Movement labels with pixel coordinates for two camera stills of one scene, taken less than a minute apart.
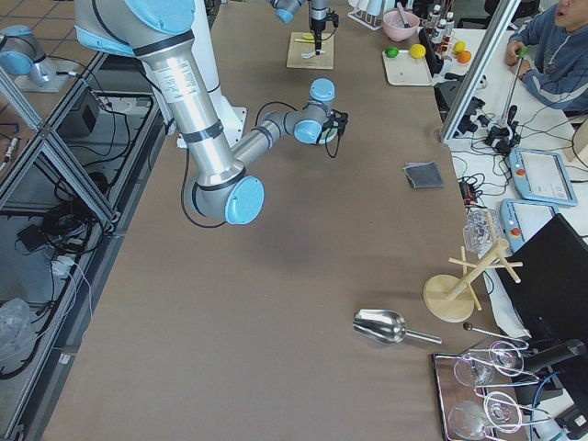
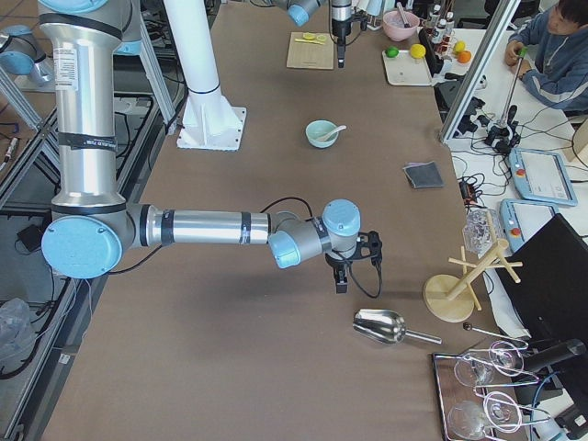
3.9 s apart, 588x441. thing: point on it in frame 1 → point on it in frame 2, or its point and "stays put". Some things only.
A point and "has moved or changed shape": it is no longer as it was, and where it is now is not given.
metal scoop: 386,326 stays put
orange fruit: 464,57 stays put
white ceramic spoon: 310,54 has moved or changed shape
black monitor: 548,277 stays put
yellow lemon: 418,50 stays put
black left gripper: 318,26 → 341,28
